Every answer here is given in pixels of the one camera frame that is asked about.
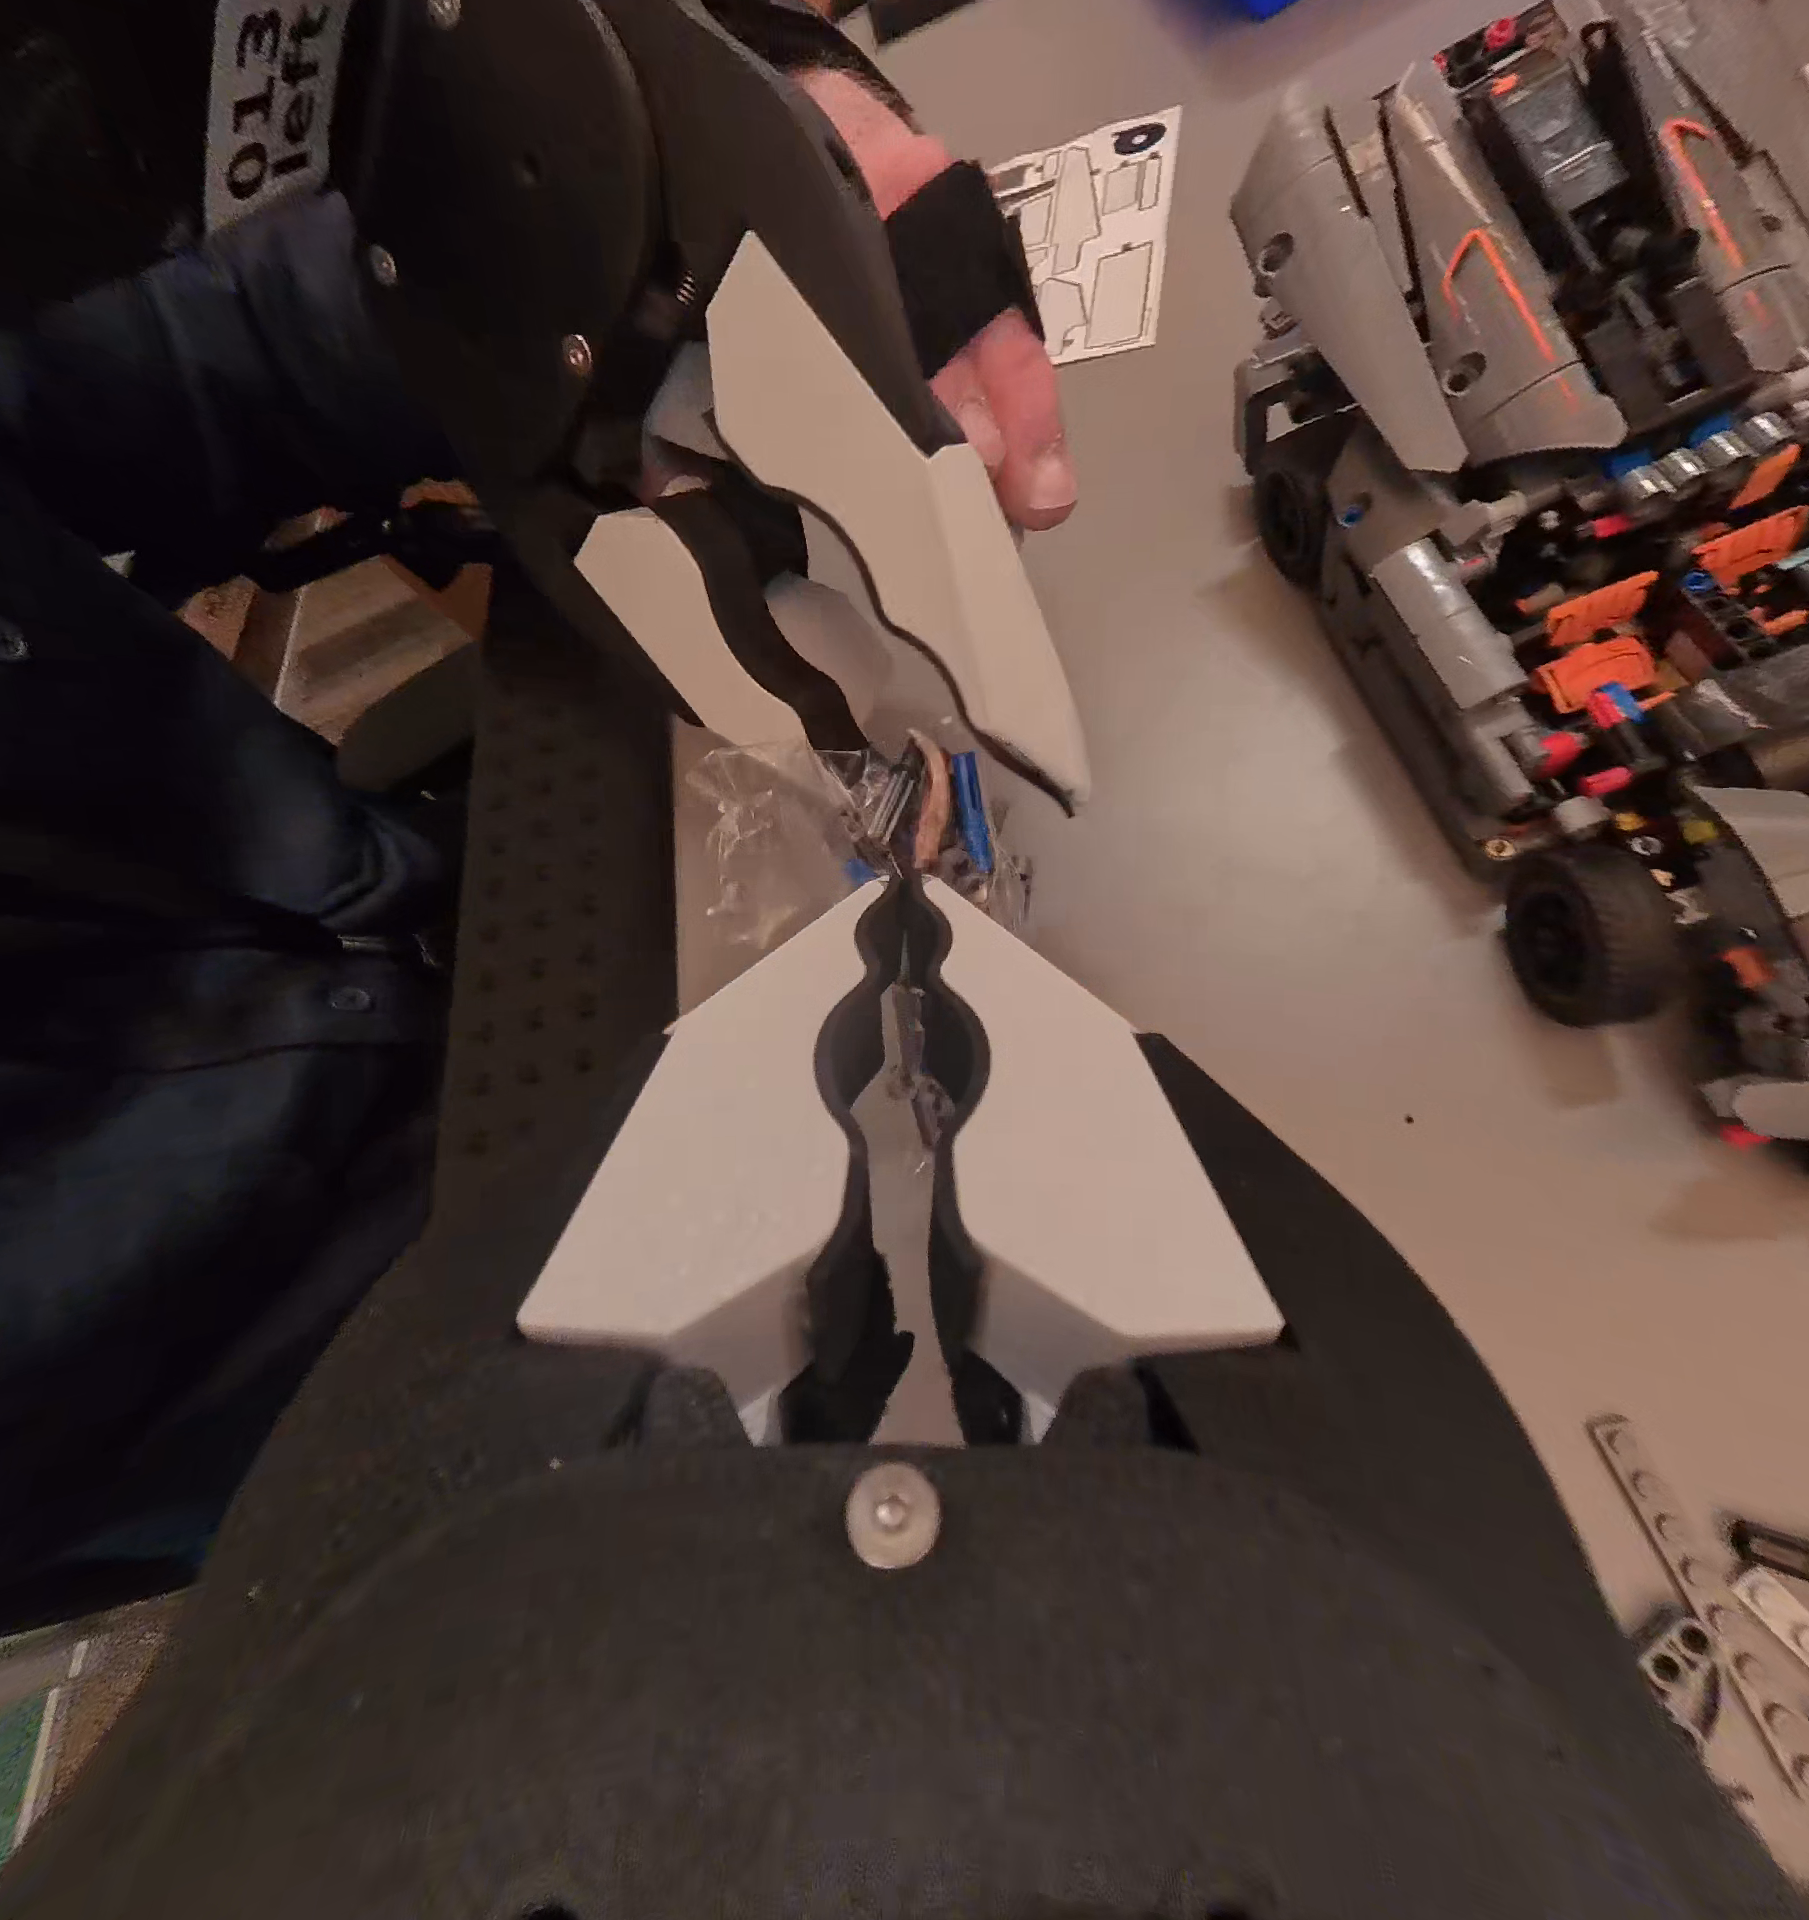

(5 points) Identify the clear bag of lego parts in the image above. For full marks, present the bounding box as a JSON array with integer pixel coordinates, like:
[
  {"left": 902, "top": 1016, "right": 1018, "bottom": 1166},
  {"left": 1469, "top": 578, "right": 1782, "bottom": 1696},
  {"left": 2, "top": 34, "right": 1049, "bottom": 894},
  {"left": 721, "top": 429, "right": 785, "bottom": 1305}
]
[{"left": 678, "top": 732, "right": 1040, "bottom": 1156}]

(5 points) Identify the lego sticker sheet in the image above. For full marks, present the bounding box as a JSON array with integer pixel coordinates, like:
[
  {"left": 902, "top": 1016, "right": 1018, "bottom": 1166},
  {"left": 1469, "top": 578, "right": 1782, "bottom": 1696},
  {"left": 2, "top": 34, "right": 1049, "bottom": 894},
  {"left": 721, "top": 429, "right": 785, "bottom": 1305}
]
[{"left": 986, "top": 103, "right": 1186, "bottom": 366}]

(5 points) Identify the pile of grey lego plates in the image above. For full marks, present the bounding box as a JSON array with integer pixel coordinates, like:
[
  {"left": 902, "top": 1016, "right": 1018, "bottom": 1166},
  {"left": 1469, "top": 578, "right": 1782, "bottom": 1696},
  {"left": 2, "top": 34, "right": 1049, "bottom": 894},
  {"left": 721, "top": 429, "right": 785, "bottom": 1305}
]
[{"left": 1586, "top": 1410, "right": 1809, "bottom": 1846}]

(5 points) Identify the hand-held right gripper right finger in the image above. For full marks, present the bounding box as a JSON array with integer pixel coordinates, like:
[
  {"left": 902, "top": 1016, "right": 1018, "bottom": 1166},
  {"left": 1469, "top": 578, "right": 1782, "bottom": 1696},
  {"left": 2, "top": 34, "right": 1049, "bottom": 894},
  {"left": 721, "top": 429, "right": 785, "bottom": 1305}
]
[{"left": 910, "top": 874, "right": 1285, "bottom": 1444}]

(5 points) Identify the person's navy shirt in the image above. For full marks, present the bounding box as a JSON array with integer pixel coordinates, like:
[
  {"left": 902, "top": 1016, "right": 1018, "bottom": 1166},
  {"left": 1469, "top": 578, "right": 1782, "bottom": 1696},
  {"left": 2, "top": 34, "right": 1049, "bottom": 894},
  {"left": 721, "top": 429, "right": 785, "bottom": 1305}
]
[{"left": 0, "top": 435, "right": 470, "bottom": 1651}]

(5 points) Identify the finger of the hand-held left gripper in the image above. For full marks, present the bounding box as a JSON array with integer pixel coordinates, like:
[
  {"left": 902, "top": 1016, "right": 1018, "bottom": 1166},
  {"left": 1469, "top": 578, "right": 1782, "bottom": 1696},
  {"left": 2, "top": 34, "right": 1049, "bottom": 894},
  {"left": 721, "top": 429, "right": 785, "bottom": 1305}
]
[
  {"left": 572, "top": 491, "right": 894, "bottom": 754},
  {"left": 706, "top": 231, "right": 1093, "bottom": 821}
]

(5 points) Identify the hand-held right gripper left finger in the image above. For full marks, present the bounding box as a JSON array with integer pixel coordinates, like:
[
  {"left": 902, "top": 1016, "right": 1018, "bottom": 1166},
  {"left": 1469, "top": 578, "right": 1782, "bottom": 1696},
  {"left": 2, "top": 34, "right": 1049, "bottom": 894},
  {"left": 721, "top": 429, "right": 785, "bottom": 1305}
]
[{"left": 516, "top": 878, "right": 912, "bottom": 1444}]

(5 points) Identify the black perforated table edge strip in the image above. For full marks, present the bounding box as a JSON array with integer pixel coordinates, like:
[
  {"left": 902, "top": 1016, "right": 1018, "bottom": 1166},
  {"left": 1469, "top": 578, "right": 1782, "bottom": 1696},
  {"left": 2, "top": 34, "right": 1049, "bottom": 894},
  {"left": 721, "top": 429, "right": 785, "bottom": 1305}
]
[{"left": 430, "top": 569, "right": 682, "bottom": 1352}]

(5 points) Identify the person's left hand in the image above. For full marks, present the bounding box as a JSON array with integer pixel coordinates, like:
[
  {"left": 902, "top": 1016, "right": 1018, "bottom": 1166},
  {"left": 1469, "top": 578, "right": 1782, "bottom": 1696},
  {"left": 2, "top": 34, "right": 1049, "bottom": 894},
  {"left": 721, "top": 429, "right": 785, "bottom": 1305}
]
[{"left": 814, "top": 66, "right": 1080, "bottom": 531}]

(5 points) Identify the grey lego car model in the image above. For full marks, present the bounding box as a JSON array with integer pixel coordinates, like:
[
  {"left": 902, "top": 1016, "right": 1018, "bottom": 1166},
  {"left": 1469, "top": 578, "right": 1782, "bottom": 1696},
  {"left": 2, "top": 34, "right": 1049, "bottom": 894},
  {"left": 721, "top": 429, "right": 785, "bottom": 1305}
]
[{"left": 1232, "top": 0, "right": 1809, "bottom": 1176}]

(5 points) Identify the person's left forearm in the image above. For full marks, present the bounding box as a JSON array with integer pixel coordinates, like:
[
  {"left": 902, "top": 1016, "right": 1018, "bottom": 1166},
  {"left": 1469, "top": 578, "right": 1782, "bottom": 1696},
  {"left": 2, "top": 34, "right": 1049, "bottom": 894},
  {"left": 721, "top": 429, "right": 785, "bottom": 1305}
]
[{"left": 0, "top": 195, "right": 470, "bottom": 602}]

